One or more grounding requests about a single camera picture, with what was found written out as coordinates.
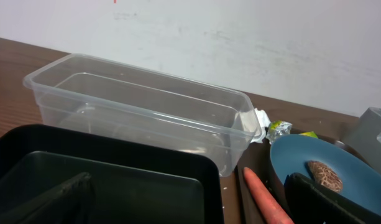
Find brown serving tray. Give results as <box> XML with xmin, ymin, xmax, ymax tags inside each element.
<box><xmin>236</xmin><ymin>129</ymin><xmax>370</xmax><ymax>224</ymax></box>

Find clear plastic bin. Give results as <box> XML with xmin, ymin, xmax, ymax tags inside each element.
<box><xmin>23</xmin><ymin>54</ymin><xmax>261</xmax><ymax>177</ymax></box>

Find yellow foil snack wrapper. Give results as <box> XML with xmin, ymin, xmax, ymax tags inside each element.
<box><xmin>266</xmin><ymin>120</ymin><xmax>319</xmax><ymax>145</ymax></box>

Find black plastic tray bin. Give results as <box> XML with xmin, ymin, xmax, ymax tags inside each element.
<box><xmin>0</xmin><ymin>124</ymin><xmax>224</xmax><ymax>223</ymax></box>

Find grey dishwasher rack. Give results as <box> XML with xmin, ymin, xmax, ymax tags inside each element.
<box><xmin>342</xmin><ymin>107</ymin><xmax>381</xmax><ymax>175</ymax></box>

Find crumpled white tissue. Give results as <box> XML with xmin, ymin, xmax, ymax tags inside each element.
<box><xmin>251</xmin><ymin>108</ymin><xmax>271</xmax><ymax>144</ymax></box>

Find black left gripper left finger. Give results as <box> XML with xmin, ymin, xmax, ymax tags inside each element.
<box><xmin>0</xmin><ymin>172</ymin><xmax>94</xmax><ymax>224</ymax></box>

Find dark blue plate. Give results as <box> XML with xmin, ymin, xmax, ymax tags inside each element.
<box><xmin>269</xmin><ymin>134</ymin><xmax>381</xmax><ymax>216</ymax></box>

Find orange carrot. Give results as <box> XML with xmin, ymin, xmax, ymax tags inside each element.
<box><xmin>243</xmin><ymin>167</ymin><xmax>294</xmax><ymax>224</ymax></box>

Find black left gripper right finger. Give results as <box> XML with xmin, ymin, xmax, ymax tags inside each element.
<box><xmin>285</xmin><ymin>173</ymin><xmax>381</xmax><ymax>224</ymax></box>

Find brown patterned cookie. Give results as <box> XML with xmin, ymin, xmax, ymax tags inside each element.
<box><xmin>307</xmin><ymin>161</ymin><xmax>343</xmax><ymax>193</ymax></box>

